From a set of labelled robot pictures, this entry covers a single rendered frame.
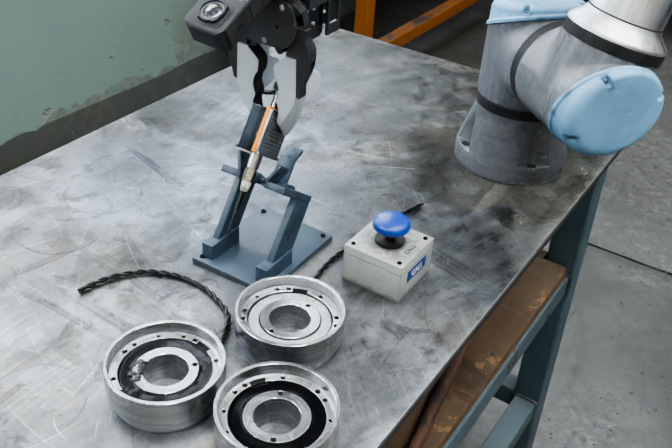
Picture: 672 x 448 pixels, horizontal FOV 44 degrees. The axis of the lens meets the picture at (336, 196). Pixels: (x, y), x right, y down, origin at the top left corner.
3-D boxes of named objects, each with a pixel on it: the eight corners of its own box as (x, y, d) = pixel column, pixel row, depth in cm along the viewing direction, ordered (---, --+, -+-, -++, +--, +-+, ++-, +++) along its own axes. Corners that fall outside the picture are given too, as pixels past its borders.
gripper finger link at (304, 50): (319, 96, 82) (314, 8, 78) (310, 102, 81) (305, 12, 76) (279, 88, 84) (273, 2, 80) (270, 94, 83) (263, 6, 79)
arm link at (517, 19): (540, 71, 117) (560, -25, 110) (591, 114, 106) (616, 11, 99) (461, 76, 114) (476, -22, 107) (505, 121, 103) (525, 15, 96)
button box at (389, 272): (398, 303, 87) (403, 266, 85) (341, 278, 91) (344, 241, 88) (434, 266, 93) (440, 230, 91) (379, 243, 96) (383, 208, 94)
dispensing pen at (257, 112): (206, 225, 84) (263, 68, 84) (227, 229, 88) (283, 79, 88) (223, 232, 84) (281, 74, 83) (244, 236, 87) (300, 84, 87)
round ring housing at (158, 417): (156, 460, 69) (153, 425, 66) (82, 393, 74) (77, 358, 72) (250, 394, 75) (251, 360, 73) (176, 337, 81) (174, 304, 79)
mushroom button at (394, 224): (394, 272, 88) (399, 233, 85) (362, 258, 90) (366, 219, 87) (413, 254, 91) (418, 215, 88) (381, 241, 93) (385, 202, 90)
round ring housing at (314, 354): (331, 388, 77) (334, 355, 74) (221, 368, 78) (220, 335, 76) (351, 315, 85) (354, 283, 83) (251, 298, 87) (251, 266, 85)
